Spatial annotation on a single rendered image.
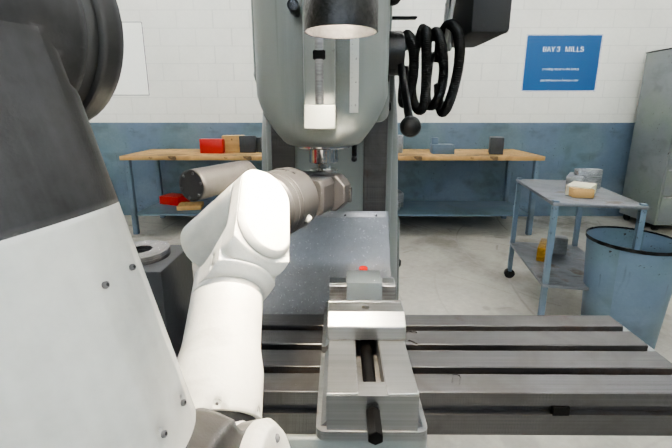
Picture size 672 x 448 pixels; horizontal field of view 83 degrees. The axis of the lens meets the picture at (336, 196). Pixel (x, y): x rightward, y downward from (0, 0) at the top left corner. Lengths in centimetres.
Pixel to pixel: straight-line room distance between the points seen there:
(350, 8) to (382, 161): 67
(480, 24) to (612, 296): 211
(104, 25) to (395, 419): 52
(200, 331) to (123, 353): 16
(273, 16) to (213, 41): 456
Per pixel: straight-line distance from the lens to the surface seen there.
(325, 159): 60
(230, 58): 503
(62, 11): 21
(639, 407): 84
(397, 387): 57
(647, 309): 278
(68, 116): 19
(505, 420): 75
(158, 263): 68
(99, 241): 18
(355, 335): 64
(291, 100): 54
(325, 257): 101
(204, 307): 35
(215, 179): 43
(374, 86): 54
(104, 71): 22
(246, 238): 35
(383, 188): 102
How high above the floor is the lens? 136
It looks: 13 degrees down
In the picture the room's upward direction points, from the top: straight up
